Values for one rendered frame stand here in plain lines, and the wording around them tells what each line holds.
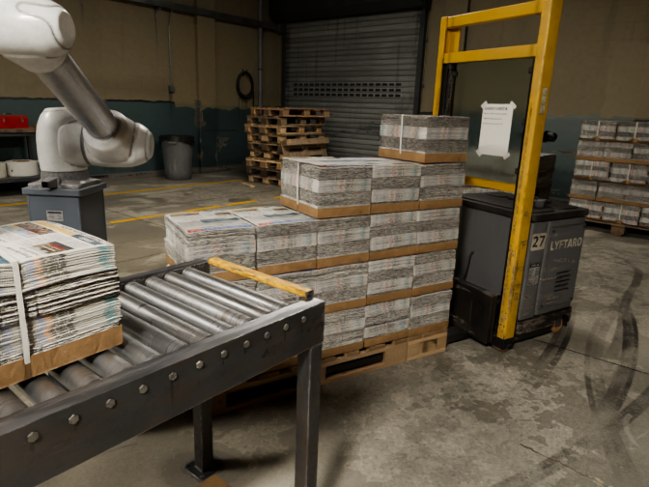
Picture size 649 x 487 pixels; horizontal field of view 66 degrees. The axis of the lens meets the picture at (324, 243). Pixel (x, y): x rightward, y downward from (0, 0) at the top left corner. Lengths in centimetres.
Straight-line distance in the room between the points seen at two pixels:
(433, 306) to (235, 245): 122
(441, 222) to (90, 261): 194
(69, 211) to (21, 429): 112
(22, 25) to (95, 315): 69
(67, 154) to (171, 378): 109
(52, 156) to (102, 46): 729
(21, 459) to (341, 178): 164
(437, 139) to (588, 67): 602
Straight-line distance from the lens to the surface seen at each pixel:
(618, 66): 835
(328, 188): 220
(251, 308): 132
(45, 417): 98
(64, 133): 195
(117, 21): 938
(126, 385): 103
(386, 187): 238
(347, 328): 246
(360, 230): 234
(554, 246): 317
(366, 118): 994
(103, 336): 113
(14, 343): 106
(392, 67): 966
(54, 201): 198
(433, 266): 269
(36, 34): 140
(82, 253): 105
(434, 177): 256
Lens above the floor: 130
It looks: 15 degrees down
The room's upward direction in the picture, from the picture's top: 2 degrees clockwise
